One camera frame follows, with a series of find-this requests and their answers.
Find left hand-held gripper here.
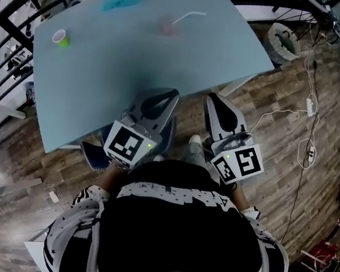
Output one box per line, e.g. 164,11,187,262
101,79,182,175

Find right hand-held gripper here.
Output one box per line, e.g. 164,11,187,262
194,92,274,190

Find clear pink cup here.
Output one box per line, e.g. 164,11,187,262
155,11,182,39

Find white bendy straw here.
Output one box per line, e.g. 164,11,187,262
172,8,207,31

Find person's right forearm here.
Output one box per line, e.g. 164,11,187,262
225,182,255,214

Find person's left forearm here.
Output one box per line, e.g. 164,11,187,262
98,162,130,196

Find green paper cup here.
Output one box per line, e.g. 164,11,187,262
50,28,73,50

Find person's white shoe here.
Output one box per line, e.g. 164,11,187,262
188,134,203,147

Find person's grey trouser leg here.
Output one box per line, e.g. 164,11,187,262
180,141,209,169

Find dark blue chair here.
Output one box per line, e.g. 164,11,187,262
77,103,178,182

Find woven grey basket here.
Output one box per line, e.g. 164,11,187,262
263,20,306,68

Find blue fluffy cloth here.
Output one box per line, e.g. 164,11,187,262
99,0,144,18

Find black and white shirt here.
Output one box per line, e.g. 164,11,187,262
40,142,304,272

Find grey waste bin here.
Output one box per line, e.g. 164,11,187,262
22,80,39,109

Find red box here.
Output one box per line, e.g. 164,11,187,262
309,241,340,269

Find white cable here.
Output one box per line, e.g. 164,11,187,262
247,102,309,143

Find white power strip with cable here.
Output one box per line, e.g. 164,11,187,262
280,59,330,248

